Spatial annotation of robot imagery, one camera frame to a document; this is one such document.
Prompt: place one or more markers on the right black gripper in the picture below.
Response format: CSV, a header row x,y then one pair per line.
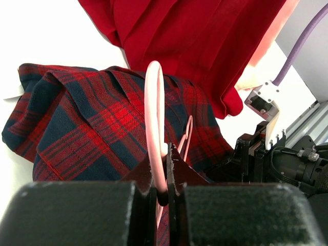
x,y
250,161

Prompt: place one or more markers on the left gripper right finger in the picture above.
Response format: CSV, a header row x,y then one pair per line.
x,y
203,213

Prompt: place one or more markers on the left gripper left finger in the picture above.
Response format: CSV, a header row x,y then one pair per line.
x,y
83,212

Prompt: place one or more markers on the red navy plaid skirt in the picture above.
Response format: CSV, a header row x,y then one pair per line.
x,y
80,124

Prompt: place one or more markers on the pink wire hanger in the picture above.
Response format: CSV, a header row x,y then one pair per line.
x,y
154,101

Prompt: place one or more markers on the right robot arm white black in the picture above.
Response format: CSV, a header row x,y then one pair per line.
x,y
304,166

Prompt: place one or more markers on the pink garment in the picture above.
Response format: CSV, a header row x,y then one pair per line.
x,y
252,74

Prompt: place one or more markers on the red dress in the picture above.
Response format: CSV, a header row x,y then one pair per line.
x,y
206,42

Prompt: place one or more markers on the metal clothes rack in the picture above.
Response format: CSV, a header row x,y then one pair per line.
x,y
12,91

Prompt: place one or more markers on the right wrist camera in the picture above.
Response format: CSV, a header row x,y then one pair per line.
x,y
266,101

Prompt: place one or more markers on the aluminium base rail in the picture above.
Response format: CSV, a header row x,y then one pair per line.
x,y
313,122

